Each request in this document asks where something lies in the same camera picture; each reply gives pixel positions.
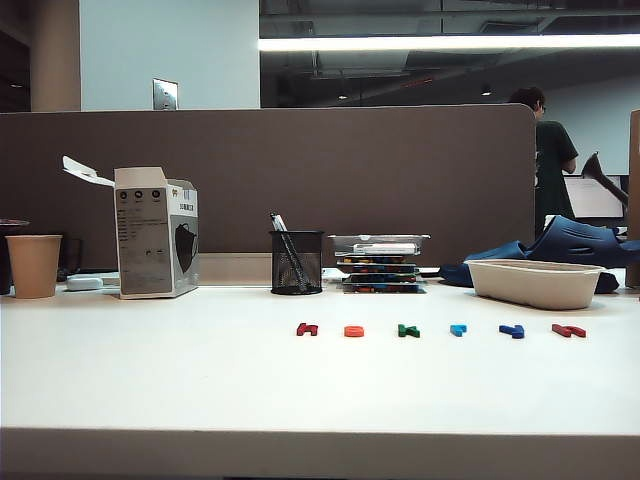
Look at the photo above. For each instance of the orange letter O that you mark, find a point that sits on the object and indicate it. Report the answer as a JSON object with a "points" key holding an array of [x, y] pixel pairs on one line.
{"points": [[355, 331]]}

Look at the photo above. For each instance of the green letter k magnet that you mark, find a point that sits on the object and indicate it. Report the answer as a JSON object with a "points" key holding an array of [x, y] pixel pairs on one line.
{"points": [[407, 331]]}

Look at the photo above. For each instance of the blue letter y magnet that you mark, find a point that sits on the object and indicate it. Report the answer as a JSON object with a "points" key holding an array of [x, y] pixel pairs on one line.
{"points": [[510, 329]]}

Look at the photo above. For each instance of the letter magnet pack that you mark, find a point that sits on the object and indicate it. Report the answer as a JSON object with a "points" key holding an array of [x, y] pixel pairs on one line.
{"points": [[375, 269], [382, 288], [380, 278], [375, 260]]}

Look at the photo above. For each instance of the red letter h magnet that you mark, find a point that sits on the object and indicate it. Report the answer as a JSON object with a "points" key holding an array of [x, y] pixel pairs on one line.
{"points": [[306, 330]]}

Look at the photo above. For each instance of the light blue letter r magnet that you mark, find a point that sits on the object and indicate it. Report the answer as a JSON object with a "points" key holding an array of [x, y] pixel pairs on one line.
{"points": [[457, 329]]}

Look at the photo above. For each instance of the red letter n magnet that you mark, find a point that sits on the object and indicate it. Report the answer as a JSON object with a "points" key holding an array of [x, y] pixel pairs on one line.
{"points": [[567, 330]]}

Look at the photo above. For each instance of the black mesh pen holder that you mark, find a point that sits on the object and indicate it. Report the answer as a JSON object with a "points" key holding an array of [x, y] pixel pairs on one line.
{"points": [[297, 270]]}

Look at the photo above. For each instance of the black white pen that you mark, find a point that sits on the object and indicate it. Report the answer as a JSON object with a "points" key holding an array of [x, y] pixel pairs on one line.
{"points": [[278, 222]]}

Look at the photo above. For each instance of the clear plastic case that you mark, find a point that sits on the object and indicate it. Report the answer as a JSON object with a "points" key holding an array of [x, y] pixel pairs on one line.
{"points": [[380, 241]]}

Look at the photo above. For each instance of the brown desk partition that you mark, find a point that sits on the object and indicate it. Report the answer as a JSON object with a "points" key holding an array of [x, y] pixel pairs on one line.
{"points": [[300, 170]]}

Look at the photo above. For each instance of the white grey mask box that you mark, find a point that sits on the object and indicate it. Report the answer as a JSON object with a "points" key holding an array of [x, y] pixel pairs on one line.
{"points": [[145, 240]]}

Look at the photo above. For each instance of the beige oval tray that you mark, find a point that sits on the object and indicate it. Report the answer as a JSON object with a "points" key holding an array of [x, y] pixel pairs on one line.
{"points": [[535, 287]]}

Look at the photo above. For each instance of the ceiling light strip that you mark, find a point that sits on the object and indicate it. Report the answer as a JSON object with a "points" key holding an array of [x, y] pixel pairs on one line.
{"points": [[450, 42]]}

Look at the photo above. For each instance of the small white device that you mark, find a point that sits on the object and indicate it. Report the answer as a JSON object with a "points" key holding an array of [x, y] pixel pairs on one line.
{"points": [[85, 283]]}

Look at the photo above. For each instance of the person in dark shirt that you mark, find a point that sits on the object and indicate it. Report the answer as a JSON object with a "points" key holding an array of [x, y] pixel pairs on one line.
{"points": [[550, 160]]}

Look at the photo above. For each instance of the blue clog with holes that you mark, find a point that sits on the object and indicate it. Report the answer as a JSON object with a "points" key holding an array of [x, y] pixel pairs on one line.
{"points": [[575, 242]]}

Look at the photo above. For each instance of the computer monitor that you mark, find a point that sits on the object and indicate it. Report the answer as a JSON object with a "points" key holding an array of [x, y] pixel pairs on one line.
{"points": [[592, 197]]}

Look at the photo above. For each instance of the brown paper cup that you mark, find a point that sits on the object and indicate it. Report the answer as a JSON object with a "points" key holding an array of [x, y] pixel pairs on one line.
{"points": [[34, 265]]}

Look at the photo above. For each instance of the dark angled bar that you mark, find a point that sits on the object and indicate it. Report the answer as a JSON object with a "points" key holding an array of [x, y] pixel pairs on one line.
{"points": [[600, 175]]}

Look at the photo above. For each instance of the brown cardboard box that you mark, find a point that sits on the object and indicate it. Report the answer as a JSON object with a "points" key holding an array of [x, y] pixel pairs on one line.
{"points": [[635, 200]]}

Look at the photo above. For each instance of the metal wall plate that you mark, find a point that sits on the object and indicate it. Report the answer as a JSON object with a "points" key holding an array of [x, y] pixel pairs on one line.
{"points": [[165, 95]]}

